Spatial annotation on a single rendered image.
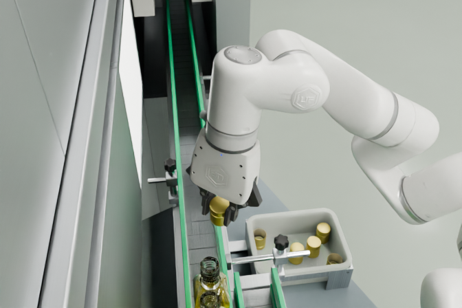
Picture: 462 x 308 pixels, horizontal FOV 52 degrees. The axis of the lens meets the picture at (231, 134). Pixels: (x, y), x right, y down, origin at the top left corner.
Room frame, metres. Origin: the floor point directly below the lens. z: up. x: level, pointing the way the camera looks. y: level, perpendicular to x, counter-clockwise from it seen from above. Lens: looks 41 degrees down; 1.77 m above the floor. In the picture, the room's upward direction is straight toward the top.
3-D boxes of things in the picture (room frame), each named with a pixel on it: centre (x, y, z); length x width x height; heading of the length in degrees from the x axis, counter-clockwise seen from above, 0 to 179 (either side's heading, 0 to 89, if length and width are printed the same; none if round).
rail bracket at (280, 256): (0.55, -0.07, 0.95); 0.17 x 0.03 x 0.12; 97
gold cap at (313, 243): (0.69, -0.20, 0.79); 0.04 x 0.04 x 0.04
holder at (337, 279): (0.68, -0.13, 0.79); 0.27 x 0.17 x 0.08; 97
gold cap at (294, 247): (0.68, -0.16, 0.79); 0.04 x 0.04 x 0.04
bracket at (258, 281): (0.55, -0.06, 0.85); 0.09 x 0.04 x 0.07; 97
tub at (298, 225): (0.68, -0.16, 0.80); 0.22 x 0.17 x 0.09; 97
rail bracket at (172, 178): (0.77, 0.16, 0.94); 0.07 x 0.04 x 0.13; 97
